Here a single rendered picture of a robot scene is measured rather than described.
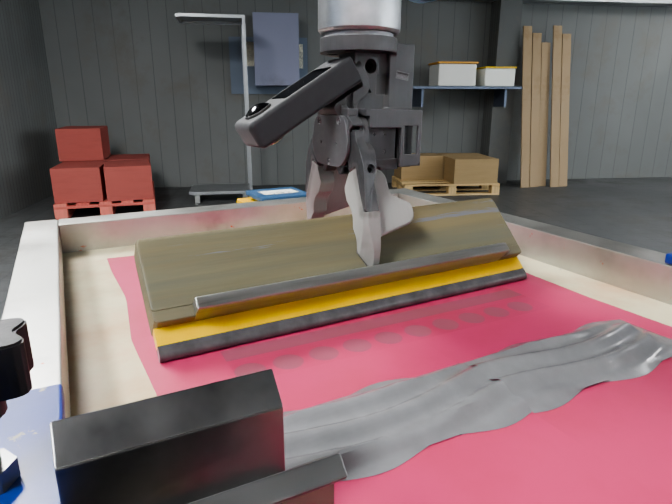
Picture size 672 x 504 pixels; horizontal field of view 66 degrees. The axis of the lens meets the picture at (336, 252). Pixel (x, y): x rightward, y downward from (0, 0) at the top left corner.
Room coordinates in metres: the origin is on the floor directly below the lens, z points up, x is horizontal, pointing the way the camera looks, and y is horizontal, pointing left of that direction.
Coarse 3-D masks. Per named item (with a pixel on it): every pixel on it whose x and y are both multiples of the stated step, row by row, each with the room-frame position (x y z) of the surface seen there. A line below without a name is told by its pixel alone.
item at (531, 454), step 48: (144, 336) 0.39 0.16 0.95; (192, 384) 0.32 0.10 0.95; (288, 384) 0.32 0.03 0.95; (336, 384) 0.32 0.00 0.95; (480, 432) 0.26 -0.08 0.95; (528, 432) 0.26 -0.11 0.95; (384, 480) 0.22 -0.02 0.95; (432, 480) 0.22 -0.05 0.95; (480, 480) 0.22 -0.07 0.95; (528, 480) 0.22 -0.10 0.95; (576, 480) 0.22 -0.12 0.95; (624, 480) 0.22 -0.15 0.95
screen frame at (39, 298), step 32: (416, 192) 0.87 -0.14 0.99; (32, 224) 0.63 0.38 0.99; (64, 224) 0.64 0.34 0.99; (96, 224) 0.65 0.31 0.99; (128, 224) 0.67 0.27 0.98; (160, 224) 0.69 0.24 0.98; (192, 224) 0.71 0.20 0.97; (224, 224) 0.73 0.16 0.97; (256, 224) 0.75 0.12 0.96; (512, 224) 0.64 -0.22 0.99; (544, 224) 0.63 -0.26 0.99; (32, 256) 0.50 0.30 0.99; (544, 256) 0.59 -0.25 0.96; (576, 256) 0.55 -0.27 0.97; (608, 256) 0.52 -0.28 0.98; (640, 256) 0.50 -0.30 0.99; (32, 288) 0.40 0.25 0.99; (640, 288) 0.49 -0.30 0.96; (32, 320) 0.34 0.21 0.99; (64, 320) 0.39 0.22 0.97; (32, 352) 0.29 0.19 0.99; (64, 352) 0.32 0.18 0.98; (32, 384) 0.25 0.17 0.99; (64, 384) 0.27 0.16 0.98
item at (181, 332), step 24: (480, 264) 0.52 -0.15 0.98; (504, 264) 0.53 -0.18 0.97; (360, 288) 0.44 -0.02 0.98; (384, 288) 0.45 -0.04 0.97; (408, 288) 0.46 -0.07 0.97; (240, 312) 0.39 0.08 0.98; (264, 312) 0.40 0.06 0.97; (288, 312) 0.40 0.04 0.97; (312, 312) 0.41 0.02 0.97; (168, 336) 0.36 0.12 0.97; (192, 336) 0.36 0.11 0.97
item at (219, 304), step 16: (432, 256) 0.47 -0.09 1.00; (448, 256) 0.48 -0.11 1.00; (464, 256) 0.48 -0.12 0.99; (480, 256) 0.49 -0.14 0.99; (496, 256) 0.51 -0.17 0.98; (336, 272) 0.42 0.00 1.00; (352, 272) 0.43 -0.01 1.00; (368, 272) 0.43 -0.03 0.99; (384, 272) 0.44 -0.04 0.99; (400, 272) 0.45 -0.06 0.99; (416, 272) 0.46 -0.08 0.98; (432, 272) 0.48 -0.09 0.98; (256, 288) 0.38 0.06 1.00; (272, 288) 0.39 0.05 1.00; (288, 288) 0.39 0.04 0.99; (304, 288) 0.40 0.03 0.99; (320, 288) 0.41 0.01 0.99; (336, 288) 0.42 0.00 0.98; (352, 288) 0.44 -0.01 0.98; (208, 304) 0.36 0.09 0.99; (224, 304) 0.37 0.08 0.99; (240, 304) 0.38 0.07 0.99; (256, 304) 0.39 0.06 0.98; (272, 304) 0.40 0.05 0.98
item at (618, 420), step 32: (512, 288) 0.50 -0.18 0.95; (544, 288) 0.50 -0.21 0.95; (512, 320) 0.42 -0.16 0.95; (544, 320) 0.42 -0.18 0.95; (576, 320) 0.42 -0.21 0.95; (640, 320) 0.42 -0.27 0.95; (448, 352) 0.36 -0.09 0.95; (480, 352) 0.36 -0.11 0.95; (608, 384) 0.32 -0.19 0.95; (640, 384) 0.32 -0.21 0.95; (544, 416) 0.28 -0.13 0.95; (576, 416) 0.28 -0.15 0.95; (608, 416) 0.28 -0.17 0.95; (640, 416) 0.28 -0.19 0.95; (608, 448) 0.25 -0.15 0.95; (640, 448) 0.25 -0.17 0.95; (640, 480) 0.22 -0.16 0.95
